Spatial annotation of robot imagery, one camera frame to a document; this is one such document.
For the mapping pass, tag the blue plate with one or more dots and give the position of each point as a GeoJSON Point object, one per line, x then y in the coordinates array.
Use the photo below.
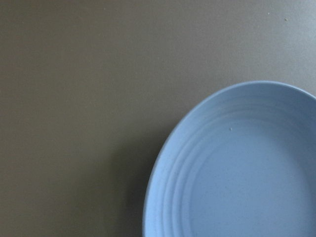
{"type": "Point", "coordinates": [242, 163]}

